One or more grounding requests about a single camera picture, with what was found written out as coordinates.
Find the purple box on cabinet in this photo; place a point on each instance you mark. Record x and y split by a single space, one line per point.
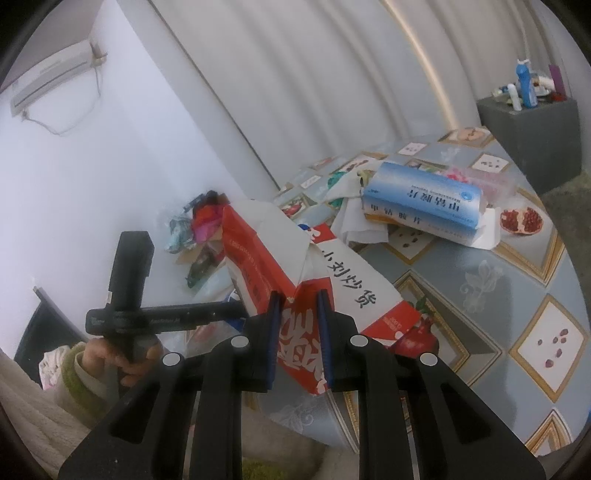
558 83

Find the small white bottle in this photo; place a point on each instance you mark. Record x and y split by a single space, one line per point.
514 97

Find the clear pink printed bag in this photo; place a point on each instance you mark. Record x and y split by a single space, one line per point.
496 187

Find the white curtain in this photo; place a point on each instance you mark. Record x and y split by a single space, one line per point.
277 85

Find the white cloth glove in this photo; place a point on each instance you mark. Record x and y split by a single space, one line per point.
350 224

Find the person left hand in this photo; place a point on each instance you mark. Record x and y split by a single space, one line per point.
100 353

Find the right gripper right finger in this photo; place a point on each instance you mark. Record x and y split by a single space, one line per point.
418 419

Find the dark grey cabinet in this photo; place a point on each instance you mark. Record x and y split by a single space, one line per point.
544 142

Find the blue white medicine box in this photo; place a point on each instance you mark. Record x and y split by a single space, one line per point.
432 203

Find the fruit pattern tablecloth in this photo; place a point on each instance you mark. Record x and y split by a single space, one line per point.
510 322

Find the blue lotion bottle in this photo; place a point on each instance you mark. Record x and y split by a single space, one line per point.
527 88

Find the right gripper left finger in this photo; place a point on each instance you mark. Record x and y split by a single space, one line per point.
185 417

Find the red white snack box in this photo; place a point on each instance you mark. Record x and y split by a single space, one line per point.
266 252

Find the white air conditioner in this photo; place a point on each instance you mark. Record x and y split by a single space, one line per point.
54 71

